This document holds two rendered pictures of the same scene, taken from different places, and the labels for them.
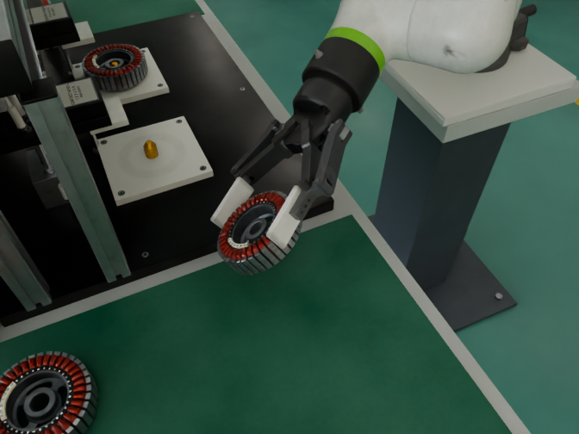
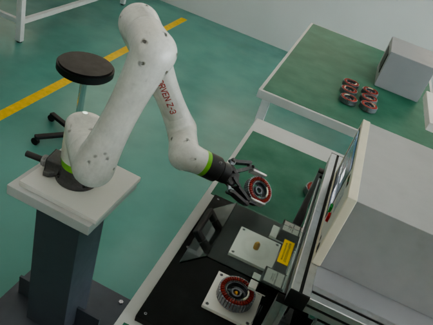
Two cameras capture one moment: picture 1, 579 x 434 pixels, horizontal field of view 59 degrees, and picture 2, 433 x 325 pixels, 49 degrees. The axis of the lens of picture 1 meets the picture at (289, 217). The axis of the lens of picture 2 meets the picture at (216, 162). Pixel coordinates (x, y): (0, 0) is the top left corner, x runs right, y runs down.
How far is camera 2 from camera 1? 1.96 m
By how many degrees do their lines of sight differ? 93
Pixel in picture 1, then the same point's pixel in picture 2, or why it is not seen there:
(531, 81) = not seen: hidden behind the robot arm
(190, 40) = (170, 295)
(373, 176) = not seen: outside the picture
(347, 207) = (208, 195)
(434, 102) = (132, 182)
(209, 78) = (193, 264)
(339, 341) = not seen: hidden behind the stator
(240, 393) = (281, 196)
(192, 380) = (289, 205)
